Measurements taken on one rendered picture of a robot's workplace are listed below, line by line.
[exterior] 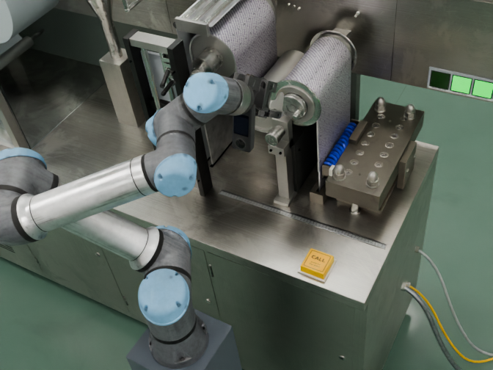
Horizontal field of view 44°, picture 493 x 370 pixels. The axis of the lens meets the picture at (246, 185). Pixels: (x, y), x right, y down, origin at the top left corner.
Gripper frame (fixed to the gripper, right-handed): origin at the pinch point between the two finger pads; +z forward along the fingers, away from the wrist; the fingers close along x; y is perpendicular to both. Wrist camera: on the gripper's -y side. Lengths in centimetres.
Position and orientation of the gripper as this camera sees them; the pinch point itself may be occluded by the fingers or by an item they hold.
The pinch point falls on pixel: (271, 112)
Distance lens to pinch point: 145.5
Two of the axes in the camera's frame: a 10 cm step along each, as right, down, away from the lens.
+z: 4.3, -0.5, 9.0
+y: 2.3, -9.6, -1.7
